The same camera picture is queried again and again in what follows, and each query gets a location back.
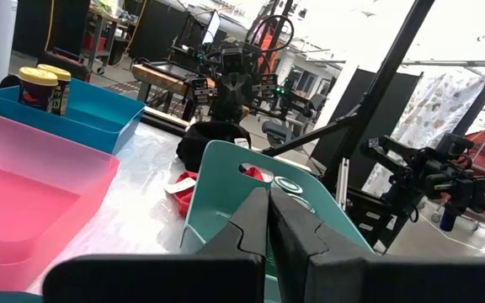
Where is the yellow-lid spice jar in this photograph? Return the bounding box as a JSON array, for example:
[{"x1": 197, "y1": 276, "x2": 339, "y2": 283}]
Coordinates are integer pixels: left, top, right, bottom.
[
  {"x1": 36, "y1": 62, "x2": 72, "y2": 118},
  {"x1": 17, "y1": 66, "x2": 60, "y2": 113}
]

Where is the black partition panel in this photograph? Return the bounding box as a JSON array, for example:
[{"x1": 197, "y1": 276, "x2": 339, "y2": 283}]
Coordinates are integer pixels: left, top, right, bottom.
[{"x1": 309, "y1": 66, "x2": 424, "y2": 186}]

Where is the white patterned sheet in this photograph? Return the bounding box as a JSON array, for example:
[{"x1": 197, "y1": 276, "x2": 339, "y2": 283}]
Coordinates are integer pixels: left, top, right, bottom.
[{"x1": 362, "y1": 71, "x2": 485, "y2": 199}]

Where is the white table cover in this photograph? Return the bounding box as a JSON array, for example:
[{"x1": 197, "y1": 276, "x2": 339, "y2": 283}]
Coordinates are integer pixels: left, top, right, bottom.
[{"x1": 27, "y1": 121, "x2": 210, "y2": 291}]

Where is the black cloth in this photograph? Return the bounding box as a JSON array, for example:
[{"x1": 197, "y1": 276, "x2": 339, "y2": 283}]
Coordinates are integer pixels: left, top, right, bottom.
[{"x1": 176, "y1": 120, "x2": 253, "y2": 173}]

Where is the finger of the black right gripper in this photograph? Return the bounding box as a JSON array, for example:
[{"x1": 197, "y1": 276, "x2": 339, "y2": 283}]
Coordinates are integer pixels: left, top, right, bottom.
[
  {"x1": 251, "y1": 72, "x2": 278, "y2": 101},
  {"x1": 190, "y1": 77, "x2": 219, "y2": 105}
]

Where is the wooden background workbench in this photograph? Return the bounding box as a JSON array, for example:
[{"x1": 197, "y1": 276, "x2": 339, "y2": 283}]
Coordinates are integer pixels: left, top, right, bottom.
[{"x1": 131, "y1": 61, "x2": 197, "y2": 111}]

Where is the red cloth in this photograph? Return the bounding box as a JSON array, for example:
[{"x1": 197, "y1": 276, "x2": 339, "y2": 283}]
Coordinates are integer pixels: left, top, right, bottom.
[{"x1": 164, "y1": 166, "x2": 275, "y2": 218}]

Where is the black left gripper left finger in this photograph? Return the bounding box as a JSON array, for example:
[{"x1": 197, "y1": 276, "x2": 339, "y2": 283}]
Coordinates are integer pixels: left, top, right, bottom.
[{"x1": 42, "y1": 187, "x2": 271, "y2": 303}]

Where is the white tower fan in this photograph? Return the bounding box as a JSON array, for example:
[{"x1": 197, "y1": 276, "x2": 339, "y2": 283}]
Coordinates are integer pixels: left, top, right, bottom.
[{"x1": 0, "y1": 0, "x2": 19, "y2": 100}]

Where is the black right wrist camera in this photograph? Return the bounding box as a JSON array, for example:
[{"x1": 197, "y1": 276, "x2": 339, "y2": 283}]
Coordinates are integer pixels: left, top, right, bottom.
[{"x1": 220, "y1": 46, "x2": 248, "y2": 76}]

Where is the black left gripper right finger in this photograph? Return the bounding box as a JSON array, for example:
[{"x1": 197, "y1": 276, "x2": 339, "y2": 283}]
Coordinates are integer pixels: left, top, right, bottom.
[{"x1": 269, "y1": 187, "x2": 485, "y2": 303}]

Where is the pink plastic tray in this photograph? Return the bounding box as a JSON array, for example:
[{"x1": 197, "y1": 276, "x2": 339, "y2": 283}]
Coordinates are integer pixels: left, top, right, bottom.
[{"x1": 0, "y1": 107, "x2": 120, "y2": 292}]

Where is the green-lid spice jar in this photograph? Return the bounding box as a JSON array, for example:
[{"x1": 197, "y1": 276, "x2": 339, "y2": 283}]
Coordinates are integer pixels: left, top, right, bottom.
[
  {"x1": 289, "y1": 194, "x2": 317, "y2": 214},
  {"x1": 273, "y1": 175, "x2": 306, "y2": 195}
]

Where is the teal plastic bin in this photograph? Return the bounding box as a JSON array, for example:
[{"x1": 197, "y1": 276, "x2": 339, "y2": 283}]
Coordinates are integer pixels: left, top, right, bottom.
[{"x1": 179, "y1": 140, "x2": 374, "y2": 303}]

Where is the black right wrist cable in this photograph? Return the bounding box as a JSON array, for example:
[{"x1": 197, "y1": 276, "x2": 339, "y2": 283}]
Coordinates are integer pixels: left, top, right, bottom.
[{"x1": 248, "y1": 14, "x2": 296, "y2": 55}]

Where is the blue plastic tray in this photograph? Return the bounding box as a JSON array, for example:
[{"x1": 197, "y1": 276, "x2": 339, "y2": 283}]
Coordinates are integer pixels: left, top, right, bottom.
[{"x1": 0, "y1": 77, "x2": 147, "y2": 156}]

